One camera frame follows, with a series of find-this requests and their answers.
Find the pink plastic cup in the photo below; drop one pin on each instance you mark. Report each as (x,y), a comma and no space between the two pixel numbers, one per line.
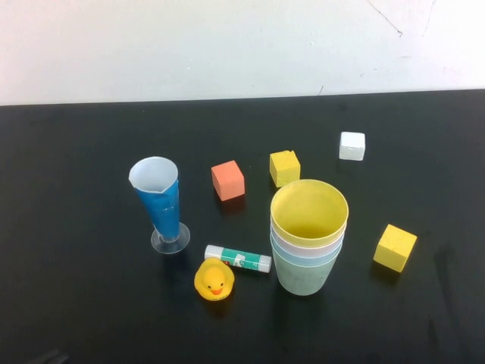
(288,245)

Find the yellow plastic cup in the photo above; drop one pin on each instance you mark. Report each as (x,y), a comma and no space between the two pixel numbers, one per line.
(310,224)

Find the light blue plastic cup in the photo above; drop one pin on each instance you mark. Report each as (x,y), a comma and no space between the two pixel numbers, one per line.
(291,260)

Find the orange foam cube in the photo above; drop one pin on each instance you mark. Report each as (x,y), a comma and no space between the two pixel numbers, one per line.
(227,180)

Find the chipped yellow foam cube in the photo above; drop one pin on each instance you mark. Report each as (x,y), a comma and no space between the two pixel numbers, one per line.
(284,167)

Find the green white glue stick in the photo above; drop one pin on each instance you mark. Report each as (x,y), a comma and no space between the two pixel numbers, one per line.
(242,259)

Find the tall clear glass, blue paper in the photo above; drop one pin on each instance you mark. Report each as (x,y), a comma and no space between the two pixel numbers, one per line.
(160,204)

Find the yellow rubber duck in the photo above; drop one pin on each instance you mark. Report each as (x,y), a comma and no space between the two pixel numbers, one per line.
(214,281)

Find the light green plastic cup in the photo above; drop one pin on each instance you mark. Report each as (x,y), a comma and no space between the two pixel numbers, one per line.
(303,281)

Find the white foam cube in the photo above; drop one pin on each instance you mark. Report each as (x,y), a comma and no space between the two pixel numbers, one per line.
(352,144)

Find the large yellow foam cube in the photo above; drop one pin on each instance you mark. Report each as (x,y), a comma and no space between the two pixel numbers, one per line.
(394,246)

